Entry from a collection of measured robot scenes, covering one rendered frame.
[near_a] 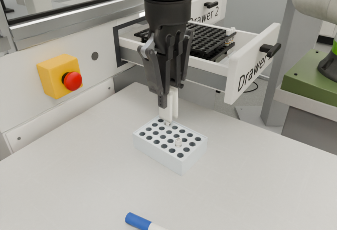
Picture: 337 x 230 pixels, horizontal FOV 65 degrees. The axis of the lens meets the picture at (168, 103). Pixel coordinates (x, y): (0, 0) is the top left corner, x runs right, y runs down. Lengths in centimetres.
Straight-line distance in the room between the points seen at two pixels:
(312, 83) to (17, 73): 69
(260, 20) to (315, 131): 167
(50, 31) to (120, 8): 21
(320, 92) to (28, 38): 69
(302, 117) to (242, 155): 36
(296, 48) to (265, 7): 82
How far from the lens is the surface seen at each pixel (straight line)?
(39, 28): 59
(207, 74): 60
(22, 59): 59
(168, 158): 49
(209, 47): 65
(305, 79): 80
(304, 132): 90
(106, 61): 72
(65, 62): 58
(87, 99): 71
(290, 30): 160
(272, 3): 238
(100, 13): 68
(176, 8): 42
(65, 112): 68
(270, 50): 64
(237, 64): 54
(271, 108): 181
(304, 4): 86
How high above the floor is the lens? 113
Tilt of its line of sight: 33 degrees down
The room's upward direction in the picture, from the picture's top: straight up
